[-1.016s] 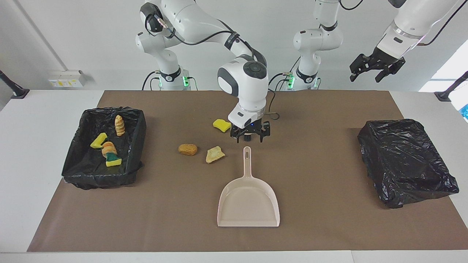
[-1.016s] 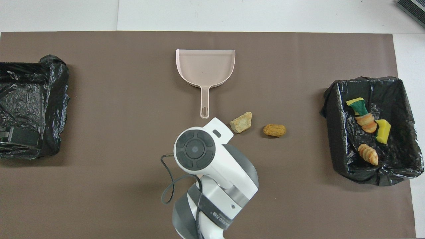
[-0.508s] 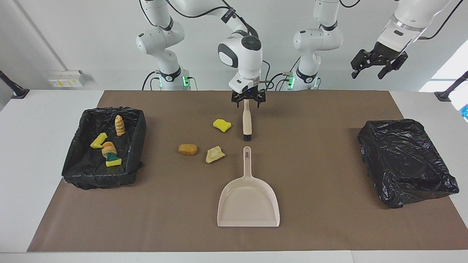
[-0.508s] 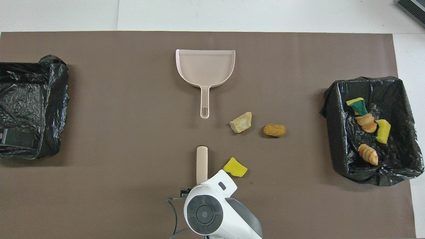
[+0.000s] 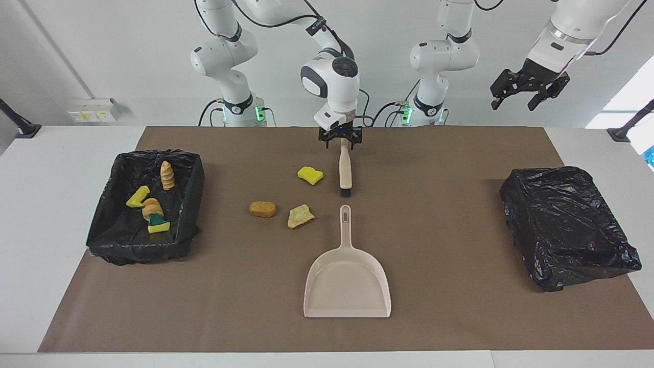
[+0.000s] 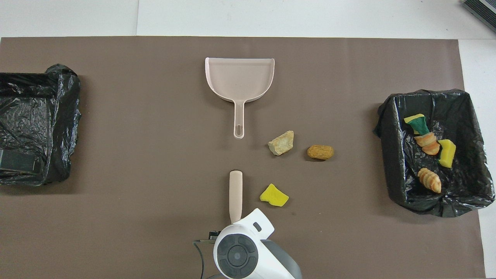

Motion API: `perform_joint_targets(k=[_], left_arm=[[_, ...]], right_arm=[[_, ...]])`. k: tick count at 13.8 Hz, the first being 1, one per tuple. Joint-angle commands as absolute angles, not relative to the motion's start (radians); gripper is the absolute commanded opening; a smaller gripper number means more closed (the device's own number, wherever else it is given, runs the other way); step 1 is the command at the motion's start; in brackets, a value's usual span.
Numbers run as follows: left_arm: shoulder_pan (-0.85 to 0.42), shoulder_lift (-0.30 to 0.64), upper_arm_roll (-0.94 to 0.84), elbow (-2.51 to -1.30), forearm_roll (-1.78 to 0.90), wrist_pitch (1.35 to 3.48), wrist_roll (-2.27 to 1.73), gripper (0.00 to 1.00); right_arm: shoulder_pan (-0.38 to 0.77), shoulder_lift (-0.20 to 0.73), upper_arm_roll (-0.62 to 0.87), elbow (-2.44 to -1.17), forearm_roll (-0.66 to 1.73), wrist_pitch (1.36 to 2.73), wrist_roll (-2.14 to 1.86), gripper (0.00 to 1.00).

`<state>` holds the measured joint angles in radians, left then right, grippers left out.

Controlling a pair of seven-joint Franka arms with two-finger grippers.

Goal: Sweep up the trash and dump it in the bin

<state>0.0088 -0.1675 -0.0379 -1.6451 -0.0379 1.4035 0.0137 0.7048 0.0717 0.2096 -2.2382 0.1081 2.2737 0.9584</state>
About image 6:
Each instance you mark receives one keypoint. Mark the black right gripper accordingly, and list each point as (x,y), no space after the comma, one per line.
(214,234)

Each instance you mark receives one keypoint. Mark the pink brush black bristles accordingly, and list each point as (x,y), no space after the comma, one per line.
(235,193)

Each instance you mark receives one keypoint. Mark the brown bread nugget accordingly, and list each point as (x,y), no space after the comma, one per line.
(321,152)

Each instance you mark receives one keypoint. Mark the pink plastic dustpan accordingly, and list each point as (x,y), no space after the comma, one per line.
(239,79)

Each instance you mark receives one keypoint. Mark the beige ridged bread piece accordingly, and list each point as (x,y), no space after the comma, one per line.
(430,180)

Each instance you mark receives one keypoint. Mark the yellow green sponge piece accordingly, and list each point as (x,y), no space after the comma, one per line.
(417,124)

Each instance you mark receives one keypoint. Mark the orange striped bread piece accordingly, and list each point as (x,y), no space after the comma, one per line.
(428,144)

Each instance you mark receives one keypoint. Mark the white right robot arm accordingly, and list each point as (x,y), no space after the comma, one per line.
(236,255)

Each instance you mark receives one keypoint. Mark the bin with black bag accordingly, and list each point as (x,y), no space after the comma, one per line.
(465,186)
(31,116)

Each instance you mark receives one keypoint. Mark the small yellow sponge piece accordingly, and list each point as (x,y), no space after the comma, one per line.
(274,195)

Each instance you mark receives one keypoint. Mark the brown paper table mat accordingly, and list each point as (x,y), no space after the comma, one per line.
(116,116)

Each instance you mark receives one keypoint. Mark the beige rough foam chunk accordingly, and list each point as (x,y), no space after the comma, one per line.
(281,143)

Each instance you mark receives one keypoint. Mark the dark ribbed device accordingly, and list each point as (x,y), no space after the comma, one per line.
(482,11)

